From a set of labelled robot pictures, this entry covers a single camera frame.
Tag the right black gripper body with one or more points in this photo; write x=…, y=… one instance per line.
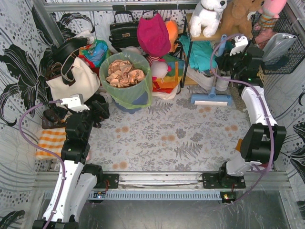
x=224, y=61

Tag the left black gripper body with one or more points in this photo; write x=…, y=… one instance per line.
x=100, y=109

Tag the green trash bag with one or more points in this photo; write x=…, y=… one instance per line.
x=123, y=95

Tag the blue trash bin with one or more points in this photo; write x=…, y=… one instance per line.
x=141, y=100

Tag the blue floor squeegee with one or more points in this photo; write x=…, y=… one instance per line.
x=212, y=98

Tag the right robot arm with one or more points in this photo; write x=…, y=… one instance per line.
x=262, y=143

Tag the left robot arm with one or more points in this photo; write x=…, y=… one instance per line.
x=76, y=178

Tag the cream canvas tote bag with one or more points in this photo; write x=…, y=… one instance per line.
x=86, y=82

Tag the colourful printed bag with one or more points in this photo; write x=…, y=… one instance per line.
x=95, y=54

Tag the rainbow striped bag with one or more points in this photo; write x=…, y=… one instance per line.
x=172, y=79

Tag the magenta fabric bag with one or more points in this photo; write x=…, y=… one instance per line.
x=153, y=36

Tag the silver foil pouch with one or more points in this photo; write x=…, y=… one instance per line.
x=278, y=45

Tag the white sneakers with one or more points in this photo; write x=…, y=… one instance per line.
x=205, y=81

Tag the crumpled brown paper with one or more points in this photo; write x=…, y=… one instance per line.
x=122, y=74

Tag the teal folded cloth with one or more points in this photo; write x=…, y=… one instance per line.
x=201, y=52

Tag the brown teddy bear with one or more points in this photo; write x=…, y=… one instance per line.
x=236, y=14

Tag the orange checkered cloth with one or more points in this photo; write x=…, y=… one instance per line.
x=52, y=140

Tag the pink plush toy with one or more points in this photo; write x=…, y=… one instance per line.
x=271, y=9

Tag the white plush dog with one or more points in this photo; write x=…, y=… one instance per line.
x=206, y=17

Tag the black hat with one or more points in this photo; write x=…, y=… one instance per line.
x=61, y=53

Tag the pink white plush doll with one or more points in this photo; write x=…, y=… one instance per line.
x=158, y=66

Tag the black leather handbag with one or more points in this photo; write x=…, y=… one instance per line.
x=124, y=34

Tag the orange plush toy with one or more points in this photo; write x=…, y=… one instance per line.
x=172, y=29

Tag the black wire basket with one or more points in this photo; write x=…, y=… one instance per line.
x=287, y=63

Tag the brown leather strap bag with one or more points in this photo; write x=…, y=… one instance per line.
x=54, y=117

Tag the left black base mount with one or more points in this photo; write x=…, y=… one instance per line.
x=108, y=181

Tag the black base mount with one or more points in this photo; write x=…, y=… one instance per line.
x=217, y=181
x=108, y=181

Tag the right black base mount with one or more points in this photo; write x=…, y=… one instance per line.
x=217, y=181

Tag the aluminium front rail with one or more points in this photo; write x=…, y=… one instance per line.
x=274, y=180

